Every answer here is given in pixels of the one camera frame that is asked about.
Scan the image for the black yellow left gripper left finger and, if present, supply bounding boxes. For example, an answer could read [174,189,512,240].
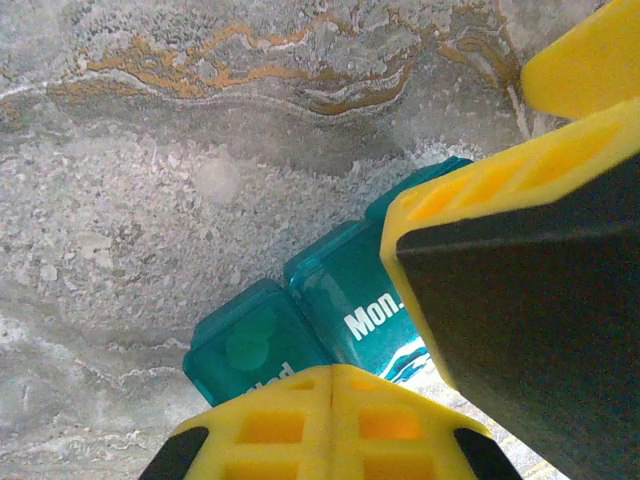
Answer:
[138,363,334,480]

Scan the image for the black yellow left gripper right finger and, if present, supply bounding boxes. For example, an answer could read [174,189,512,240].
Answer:
[331,363,522,480]

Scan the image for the teal L-shaped block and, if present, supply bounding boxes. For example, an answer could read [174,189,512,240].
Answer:
[182,155,474,409]

